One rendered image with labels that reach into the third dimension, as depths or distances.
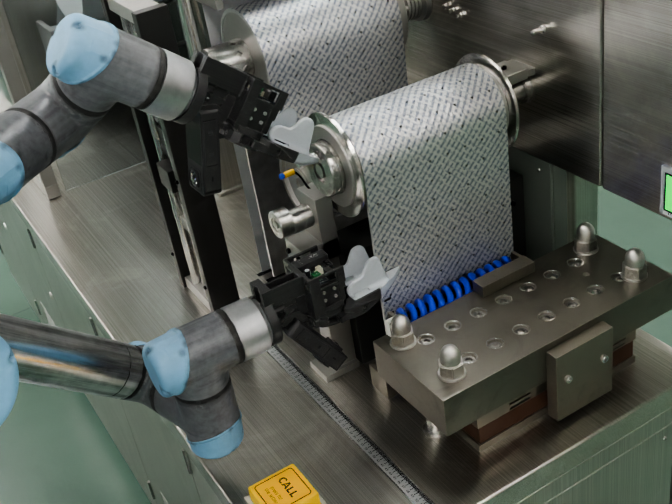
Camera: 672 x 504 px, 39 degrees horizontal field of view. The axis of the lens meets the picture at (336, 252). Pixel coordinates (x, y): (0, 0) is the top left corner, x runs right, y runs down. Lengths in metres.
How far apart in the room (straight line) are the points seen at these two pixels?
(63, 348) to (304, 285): 0.31
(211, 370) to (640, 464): 0.64
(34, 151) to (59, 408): 2.06
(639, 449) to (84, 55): 0.92
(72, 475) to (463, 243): 1.71
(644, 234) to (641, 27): 2.23
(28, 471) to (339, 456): 1.69
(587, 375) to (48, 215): 1.25
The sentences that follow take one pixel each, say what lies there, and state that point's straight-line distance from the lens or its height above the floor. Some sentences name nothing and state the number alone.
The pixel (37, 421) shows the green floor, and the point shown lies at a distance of 3.05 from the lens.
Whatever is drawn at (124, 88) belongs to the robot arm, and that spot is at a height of 1.46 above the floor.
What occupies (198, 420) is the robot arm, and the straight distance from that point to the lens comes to 1.22.
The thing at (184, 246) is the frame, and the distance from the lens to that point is 1.64.
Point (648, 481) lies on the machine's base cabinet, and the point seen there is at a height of 0.74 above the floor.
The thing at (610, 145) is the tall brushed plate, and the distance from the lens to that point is 1.32.
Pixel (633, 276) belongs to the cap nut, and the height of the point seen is 1.04.
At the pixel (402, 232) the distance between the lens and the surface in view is 1.28.
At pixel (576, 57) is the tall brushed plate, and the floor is 1.32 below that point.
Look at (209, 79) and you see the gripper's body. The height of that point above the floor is 1.43.
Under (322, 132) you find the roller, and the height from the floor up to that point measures 1.30.
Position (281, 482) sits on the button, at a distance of 1.26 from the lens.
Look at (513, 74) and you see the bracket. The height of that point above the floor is 1.29.
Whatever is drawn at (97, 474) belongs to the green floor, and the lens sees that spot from 2.78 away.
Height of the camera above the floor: 1.81
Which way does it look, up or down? 32 degrees down
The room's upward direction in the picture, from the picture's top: 10 degrees counter-clockwise
